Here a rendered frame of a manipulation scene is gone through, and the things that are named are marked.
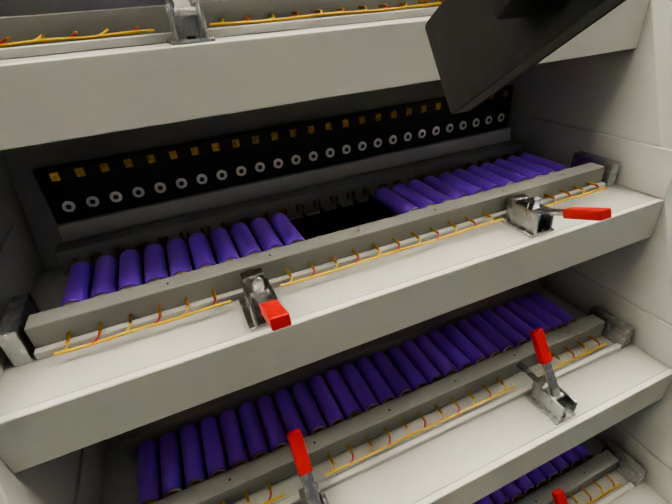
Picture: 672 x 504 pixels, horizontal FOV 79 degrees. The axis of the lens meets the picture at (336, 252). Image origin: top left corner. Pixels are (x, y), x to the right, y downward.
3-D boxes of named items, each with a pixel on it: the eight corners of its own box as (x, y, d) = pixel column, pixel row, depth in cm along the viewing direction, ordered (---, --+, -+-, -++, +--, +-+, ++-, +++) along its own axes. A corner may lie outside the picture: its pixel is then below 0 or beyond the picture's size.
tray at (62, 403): (651, 237, 45) (682, 152, 40) (13, 474, 26) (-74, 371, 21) (514, 180, 61) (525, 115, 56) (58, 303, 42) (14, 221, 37)
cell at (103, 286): (121, 269, 38) (119, 308, 33) (99, 274, 38) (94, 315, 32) (114, 252, 37) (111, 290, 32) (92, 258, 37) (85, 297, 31)
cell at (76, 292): (97, 275, 38) (91, 316, 32) (75, 281, 37) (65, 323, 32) (89, 258, 37) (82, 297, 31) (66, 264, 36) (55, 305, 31)
